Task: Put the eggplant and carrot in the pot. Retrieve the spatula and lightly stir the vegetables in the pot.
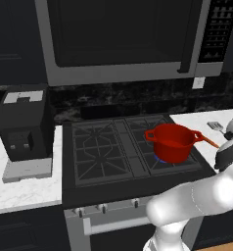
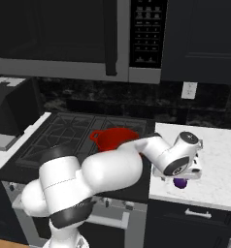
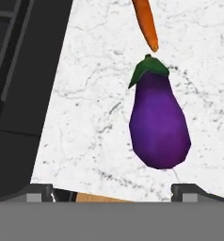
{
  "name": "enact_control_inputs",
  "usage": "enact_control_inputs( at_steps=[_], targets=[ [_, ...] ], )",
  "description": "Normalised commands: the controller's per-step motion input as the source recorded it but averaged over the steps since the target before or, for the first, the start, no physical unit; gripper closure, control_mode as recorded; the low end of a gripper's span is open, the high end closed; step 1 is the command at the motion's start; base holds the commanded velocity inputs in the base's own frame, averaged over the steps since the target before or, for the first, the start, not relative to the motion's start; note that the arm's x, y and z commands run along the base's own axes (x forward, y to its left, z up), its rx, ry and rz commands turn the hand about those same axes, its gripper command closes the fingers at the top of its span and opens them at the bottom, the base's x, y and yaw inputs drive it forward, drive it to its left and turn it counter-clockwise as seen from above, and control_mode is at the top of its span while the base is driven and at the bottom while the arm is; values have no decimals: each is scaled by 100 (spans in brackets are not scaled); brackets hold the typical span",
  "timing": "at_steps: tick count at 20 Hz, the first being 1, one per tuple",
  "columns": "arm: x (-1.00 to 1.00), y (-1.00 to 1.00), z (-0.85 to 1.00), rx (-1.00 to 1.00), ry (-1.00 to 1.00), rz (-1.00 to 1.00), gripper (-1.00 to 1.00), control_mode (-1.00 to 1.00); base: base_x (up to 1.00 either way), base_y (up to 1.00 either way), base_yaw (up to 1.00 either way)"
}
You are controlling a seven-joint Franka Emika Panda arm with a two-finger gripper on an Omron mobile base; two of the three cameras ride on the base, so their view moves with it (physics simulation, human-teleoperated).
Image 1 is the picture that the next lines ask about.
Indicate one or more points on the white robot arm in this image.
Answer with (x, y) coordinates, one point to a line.
(200, 199)

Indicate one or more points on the red pot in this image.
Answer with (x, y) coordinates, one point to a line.
(174, 147)

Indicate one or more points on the grey spatula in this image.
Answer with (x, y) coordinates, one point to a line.
(214, 125)

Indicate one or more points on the black gas hob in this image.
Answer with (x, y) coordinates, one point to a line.
(115, 157)

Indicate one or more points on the grey oven knob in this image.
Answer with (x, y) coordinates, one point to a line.
(135, 203)
(79, 212)
(102, 208)

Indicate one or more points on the grey microwave oven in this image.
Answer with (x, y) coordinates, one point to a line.
(121, 39)

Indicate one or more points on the black coffee machine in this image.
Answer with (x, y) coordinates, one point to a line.
(23, 130)

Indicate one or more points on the dark base cupboard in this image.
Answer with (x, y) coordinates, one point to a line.
(219, 228)
(27, 230)

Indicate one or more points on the white wall socket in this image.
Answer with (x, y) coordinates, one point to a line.
(198, 83)

